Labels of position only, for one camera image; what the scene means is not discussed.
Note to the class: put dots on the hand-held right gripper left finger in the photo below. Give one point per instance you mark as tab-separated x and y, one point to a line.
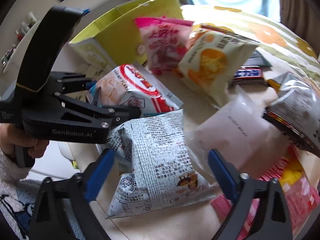
100	175

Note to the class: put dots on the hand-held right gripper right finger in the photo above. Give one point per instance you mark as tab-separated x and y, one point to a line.
222	177

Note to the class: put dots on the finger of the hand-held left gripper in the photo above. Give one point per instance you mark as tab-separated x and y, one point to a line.
112	113
72	80

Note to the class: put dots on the red white snack packet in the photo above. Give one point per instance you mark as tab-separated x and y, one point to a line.
140	90

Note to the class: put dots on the silver printed snack packet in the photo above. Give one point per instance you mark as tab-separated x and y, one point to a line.
160	155

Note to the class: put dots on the green cardboard box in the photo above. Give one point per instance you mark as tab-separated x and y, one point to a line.
117	35

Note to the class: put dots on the pink strawberry snack packet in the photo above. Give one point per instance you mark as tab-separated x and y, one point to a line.
162	45

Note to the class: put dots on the dark chocolate bar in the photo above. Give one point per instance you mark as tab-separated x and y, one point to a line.
247	74

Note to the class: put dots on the person's left hand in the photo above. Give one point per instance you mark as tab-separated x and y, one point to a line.
15	140

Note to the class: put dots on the white translucent packet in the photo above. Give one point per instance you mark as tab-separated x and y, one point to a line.
240	130

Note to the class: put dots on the pink yellow snack packet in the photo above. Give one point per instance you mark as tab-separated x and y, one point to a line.
297	187

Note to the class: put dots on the grey black snack packet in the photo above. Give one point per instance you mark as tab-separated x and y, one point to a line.
295	110

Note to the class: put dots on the cream orange snack packet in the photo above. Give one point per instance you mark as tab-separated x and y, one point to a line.
207	62

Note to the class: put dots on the dark flat packet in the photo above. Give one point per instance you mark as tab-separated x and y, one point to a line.
257	61

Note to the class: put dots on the bed with floral striped duvet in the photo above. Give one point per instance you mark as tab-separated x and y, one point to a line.
270	35

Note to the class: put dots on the brown curtain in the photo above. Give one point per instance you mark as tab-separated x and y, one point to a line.
297	12

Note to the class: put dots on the white wall shelf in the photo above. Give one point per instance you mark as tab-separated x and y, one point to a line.
25	38

